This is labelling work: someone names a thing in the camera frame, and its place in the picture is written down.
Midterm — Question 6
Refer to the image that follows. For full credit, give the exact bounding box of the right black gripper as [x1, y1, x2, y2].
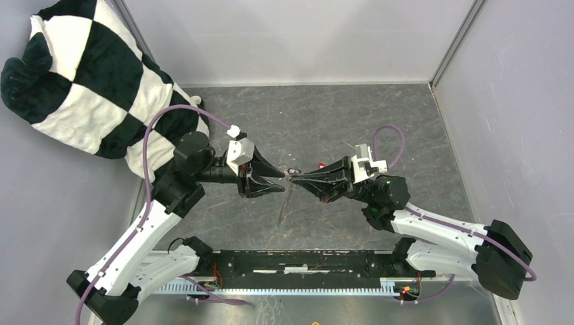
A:
[290, 156, 375, 206]

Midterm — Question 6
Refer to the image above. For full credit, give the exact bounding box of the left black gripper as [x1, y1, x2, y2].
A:
[196, 143, 286, 199]

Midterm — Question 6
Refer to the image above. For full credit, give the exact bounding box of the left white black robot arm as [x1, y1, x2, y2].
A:
[67, 131, 284, 324]

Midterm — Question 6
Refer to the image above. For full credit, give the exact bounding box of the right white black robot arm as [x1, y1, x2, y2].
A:
[289, 154, 537, 300]

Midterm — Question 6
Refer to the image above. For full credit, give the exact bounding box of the silver toothed metal strip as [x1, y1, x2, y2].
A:
[154, 278, 418, 298]

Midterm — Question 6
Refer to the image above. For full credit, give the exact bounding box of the black white checkered blanket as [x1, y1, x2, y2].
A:
[1, 1, 209, 179]

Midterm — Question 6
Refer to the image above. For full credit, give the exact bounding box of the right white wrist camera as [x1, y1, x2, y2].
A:
[351, 144, 388, 183]

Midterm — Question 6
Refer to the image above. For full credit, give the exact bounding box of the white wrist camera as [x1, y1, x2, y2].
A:
[351, 144, 388, 183]
[225, 125, 255, 176]

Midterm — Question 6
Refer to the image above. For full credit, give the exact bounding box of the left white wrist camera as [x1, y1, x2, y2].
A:
[225, 125, 255, 176]

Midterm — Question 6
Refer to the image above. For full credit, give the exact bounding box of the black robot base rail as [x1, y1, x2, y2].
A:
[182, 236, 436, 290]

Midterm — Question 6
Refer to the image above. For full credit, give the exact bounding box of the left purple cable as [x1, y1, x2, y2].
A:
[74, 104, 231, 325]

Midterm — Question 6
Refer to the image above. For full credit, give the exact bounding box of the purple cable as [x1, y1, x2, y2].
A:
[373, 125, 537, 282]
[74, 104, 231, 325]

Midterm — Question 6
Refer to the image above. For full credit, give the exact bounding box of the left aluminium corner post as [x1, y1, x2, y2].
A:
[110, 0, 155, 61]

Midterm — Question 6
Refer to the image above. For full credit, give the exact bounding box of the aluminium corner post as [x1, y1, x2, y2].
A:
[110, 0, 155, 61]
[428, 0, 487, 91]

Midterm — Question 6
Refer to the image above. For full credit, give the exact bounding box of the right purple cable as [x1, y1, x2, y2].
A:
[373, 125, 537, 282]

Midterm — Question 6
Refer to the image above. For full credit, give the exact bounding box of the right aluminium corner post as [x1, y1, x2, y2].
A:
[428, 0, 487, 91]

